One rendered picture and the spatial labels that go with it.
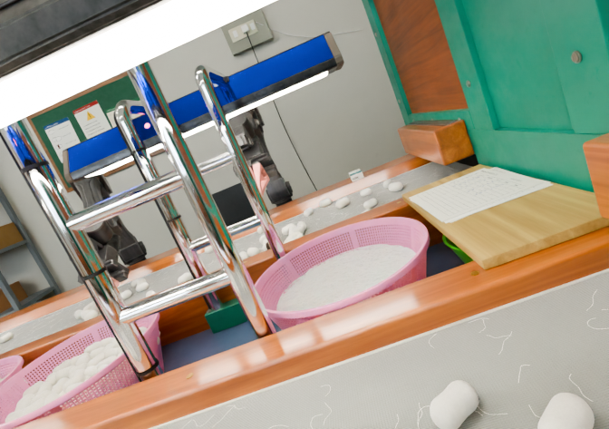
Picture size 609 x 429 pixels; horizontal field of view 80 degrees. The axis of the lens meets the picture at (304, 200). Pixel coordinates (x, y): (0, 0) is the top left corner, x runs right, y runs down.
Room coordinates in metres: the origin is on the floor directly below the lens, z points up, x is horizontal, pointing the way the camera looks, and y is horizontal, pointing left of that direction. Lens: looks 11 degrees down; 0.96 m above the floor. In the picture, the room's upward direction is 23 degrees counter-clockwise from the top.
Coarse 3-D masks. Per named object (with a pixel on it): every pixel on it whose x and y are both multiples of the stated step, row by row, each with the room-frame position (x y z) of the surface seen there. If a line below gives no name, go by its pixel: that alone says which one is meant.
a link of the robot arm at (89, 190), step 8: (96, 176) 1.20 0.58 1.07; (72, 184) 1.17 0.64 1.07; (80, 184) 1.15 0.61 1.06; (88, 184) 1.15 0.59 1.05; (96, 184) 1.17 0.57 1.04; (104, 184) 1.23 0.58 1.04; (80, 192) 1.13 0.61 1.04; (88, 192) 1.12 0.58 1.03; (96, 192) 1.12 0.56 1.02; (112, 192) 1.27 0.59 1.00; (88, 200) 1.09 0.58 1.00; (96, 200) 1.09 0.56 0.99; (112, 224) 1.03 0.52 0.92
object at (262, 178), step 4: (248, 164) 0.94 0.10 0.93; (252, 164) 0.94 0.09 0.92; (256, 164) 0.93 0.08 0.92; (260, 164) 0.93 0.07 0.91; (252, 168) 0.94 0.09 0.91; (256, 168) 0.93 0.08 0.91; (260, 168) 0.93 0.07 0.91; (236, 172) 0.94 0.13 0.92; (256, 172) 0.92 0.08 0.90; (260, 172) 0.92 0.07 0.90; (264, 172) 0.95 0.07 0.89; (256, 176) 0.92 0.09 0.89; (260, 176) 0.92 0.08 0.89; (264, 176) 0.96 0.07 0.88; (256, 180) 0.91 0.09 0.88; (260, 180) 0.92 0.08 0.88; (264, 180) 0.96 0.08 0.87; (268, 180) 0.96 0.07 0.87; (260, 184) 0.91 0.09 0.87; (264, 184) 0.94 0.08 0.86; (260, 188) 0.90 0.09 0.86; (264, 188) 0.93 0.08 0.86
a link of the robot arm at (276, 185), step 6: (264, 138) 1.33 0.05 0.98; (264, 144) 1.30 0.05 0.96; (264, 150) 1.30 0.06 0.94; (270, 180) 1.28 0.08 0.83; (276, 180) 1.27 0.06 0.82; (282, 180) 1.27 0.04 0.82; (270, 186) 1.27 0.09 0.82; (276, 186) 1.27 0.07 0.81; (282, 186) 1.27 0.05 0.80; (270, 192) 1.27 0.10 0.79; (276, 192) 1.27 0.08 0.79; (282, 192) 1.27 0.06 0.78; (288, 192) 1.27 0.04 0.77; (276, 198) 1.28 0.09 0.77
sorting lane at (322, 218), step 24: (432, 168) 0.90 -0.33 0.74; (360, 192) 0.96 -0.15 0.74; (384, 192) 0.86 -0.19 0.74; (312, 216) 0.93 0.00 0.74; (336, 216) 0.83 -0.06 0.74; (240, 240) 0.99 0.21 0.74; (216, 264) 0.85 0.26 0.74; (120, 288) 1.02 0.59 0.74; (72, 312) 0.98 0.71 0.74; (0, 336) 1.06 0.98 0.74; (24, 336) 0.93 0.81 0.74
